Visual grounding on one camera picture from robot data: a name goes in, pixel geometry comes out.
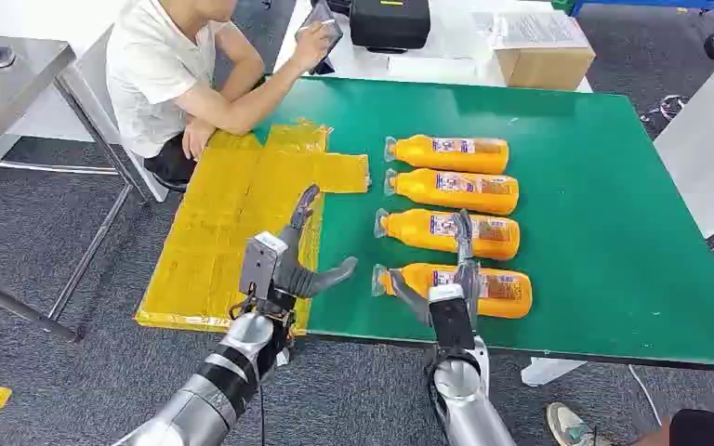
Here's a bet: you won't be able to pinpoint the person's right hand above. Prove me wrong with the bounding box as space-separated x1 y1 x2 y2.
290 23 334 73

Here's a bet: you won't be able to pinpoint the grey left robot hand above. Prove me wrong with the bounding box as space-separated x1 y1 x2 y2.
267 184 359 309

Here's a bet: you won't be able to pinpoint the person's left hand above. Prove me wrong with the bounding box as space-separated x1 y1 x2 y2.
182 116 218 163

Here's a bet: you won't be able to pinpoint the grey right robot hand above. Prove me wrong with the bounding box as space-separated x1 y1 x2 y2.
388 209 486 331

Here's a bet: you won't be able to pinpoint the orange drink bottle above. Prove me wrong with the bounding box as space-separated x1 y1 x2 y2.
371 262 534 321
373 207 522 262
384 134 511 176
384 167 521 216

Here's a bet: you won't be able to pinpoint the person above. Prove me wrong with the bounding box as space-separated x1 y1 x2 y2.
105 0 346 193

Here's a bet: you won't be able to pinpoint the black carrying case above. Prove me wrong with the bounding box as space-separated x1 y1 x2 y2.
349 0 432 54

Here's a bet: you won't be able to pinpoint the yellow sheet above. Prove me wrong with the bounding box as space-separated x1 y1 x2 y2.
135 120 372 336

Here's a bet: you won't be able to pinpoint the white table leg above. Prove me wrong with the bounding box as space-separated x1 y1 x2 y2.
520 357 588 387

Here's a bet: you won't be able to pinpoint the green table mat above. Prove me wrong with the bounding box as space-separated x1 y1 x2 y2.
252 76 714 372

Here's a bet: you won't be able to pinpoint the white table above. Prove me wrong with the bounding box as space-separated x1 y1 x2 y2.
273 0 595 94
652 36 714 284

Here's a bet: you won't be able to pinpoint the person's shoe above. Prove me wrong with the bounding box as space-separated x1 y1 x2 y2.
546 402 611 446

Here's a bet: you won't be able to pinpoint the steel bench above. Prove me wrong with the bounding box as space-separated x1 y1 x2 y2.
0 31 133 344

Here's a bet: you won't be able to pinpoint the cardboard box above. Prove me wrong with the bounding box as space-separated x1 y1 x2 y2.
493 12 597 92

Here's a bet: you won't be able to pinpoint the clear document sleeve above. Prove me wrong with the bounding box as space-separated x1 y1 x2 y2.
472 10 592 52

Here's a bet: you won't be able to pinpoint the person's leg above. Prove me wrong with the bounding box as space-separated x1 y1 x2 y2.
634 408 714 446

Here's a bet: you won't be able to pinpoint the blue steel rack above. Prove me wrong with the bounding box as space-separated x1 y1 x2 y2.
569 0 714 20

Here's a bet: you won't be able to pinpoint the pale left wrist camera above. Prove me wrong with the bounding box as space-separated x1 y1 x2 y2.
238 230 289 302

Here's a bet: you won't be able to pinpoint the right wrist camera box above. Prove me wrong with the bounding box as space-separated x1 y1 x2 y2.
428 283 478 353

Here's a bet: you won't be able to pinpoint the white cable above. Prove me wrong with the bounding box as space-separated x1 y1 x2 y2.
628 364 667 427

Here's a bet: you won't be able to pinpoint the black cables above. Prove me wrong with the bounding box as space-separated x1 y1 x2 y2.
640 95 692 125

